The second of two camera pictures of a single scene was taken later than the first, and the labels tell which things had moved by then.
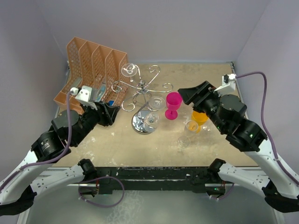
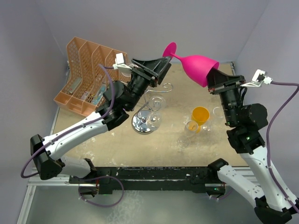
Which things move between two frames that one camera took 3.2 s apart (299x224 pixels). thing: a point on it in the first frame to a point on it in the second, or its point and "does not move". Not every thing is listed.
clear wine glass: x=155 y=103 does not move
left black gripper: x=106 y=114 to x=154 y=70
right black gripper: x=188 y=93 to x=217 y=79
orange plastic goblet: x=200 y=118 does not move
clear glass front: x=183 y=142 does not move
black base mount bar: x=110 y=178 does not move
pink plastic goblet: x=174 y=101 to x=196 y=66
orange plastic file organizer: x=105 y=69 does not move
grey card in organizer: x=76 y=81 does not move
